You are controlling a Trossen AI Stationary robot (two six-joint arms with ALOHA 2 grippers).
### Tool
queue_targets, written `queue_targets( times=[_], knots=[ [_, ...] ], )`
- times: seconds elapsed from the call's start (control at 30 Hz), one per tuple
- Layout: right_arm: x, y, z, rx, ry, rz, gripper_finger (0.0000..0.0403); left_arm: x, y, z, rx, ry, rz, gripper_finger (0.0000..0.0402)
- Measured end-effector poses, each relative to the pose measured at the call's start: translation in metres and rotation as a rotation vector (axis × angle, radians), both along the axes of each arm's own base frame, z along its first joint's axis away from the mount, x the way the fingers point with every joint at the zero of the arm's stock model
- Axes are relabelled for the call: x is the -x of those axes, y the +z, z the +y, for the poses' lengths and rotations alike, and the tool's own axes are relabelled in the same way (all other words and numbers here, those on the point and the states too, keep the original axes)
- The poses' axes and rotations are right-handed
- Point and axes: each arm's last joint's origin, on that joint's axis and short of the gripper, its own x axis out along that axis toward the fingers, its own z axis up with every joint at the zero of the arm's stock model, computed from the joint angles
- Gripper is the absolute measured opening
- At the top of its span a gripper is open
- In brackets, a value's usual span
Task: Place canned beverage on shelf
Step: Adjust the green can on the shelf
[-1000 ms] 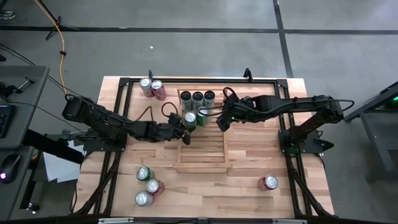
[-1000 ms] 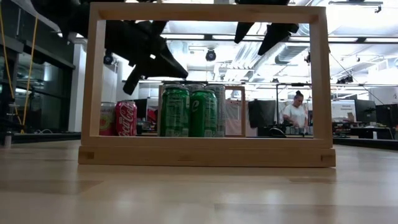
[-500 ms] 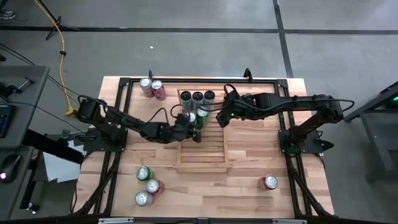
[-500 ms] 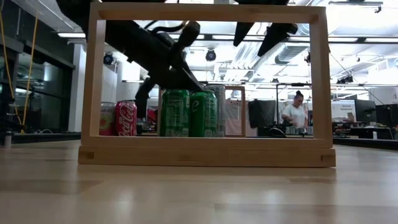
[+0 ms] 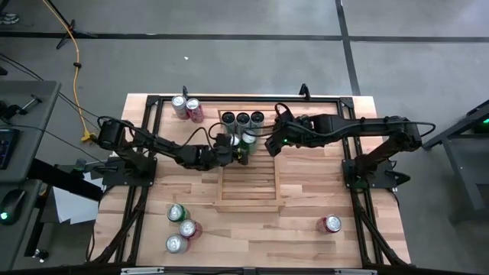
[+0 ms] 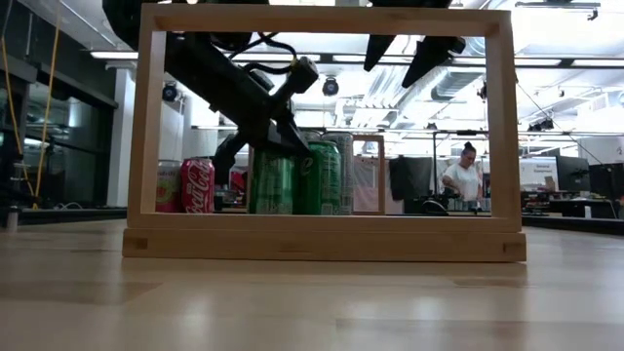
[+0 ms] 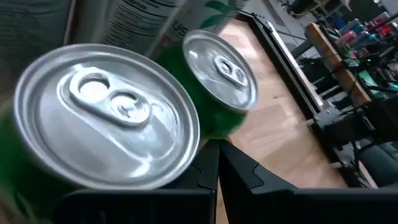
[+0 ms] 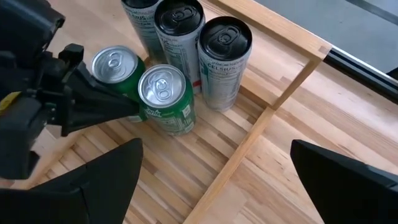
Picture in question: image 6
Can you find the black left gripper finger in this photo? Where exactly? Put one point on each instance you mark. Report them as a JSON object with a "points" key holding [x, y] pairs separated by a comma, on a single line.
{"points": [[228, 161], [296, 140]]}

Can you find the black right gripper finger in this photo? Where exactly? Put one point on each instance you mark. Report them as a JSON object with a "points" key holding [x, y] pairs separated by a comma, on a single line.
{"points": [[429, 58], [379, 49]]}

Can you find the green soda can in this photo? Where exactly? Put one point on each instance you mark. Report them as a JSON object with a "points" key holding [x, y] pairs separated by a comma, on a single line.
{"points": [[319, 180], [272, 185]]}

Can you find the dark can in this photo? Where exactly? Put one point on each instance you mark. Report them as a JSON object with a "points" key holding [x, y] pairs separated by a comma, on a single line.
{"points": [[347, 170]]}

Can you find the wooden slatted shelf rack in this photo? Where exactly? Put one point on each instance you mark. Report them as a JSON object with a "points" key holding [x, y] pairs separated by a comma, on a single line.
{"points": [[322, 241]]}

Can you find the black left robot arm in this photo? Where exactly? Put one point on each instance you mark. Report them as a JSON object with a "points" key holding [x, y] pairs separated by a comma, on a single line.
{"points": [[205, 68]]}

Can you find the red Coca-Cola can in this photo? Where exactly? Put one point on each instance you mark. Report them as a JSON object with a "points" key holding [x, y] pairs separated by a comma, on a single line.
{"points": [[197, 185]]}

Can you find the black ceiling lamp cluster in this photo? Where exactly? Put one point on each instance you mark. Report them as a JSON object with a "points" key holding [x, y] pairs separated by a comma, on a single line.
{"points": [[482, 90], [538, 125]]}

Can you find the round black ceiling lamp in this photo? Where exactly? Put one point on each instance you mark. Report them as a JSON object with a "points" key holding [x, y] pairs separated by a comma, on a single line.
{"points": [[330, 87], [170, 92]]}

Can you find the white and pink soda can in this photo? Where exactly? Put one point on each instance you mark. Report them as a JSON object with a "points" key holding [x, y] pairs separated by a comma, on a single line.
{"points": [[168, 187]]}

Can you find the black cloth panel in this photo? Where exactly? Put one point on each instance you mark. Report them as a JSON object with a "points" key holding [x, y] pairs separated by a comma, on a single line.
{"points": [[412, 178]]}

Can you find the standing person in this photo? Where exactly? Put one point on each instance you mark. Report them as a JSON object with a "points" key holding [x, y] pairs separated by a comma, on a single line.
{"points": [[465, 178]]}

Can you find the white sign board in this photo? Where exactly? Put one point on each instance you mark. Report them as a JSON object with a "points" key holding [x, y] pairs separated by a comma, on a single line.
{"points": [[541, 171]]}

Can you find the black monitor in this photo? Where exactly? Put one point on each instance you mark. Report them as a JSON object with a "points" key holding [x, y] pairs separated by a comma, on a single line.
{"points": [[607, 181], [573, 173]]}

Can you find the long ceiling light rail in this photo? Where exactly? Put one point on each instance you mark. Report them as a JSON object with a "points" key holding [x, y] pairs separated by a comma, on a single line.
{"points": [[351, 58]]}

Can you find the silver ventilation duct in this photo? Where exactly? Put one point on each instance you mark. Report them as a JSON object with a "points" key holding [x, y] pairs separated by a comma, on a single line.
{"points": [[453, 85]]}

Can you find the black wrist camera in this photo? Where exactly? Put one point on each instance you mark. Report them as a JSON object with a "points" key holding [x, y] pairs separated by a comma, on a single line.
{"points": [[303, 74]]}

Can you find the black aluminium table frame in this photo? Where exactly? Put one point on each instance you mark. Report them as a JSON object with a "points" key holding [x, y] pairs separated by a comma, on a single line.
{"points": [[58, 216]]}

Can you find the grey metal post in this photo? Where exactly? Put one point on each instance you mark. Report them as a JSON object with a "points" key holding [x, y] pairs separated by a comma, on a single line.
{"points": [[12, 219]]}

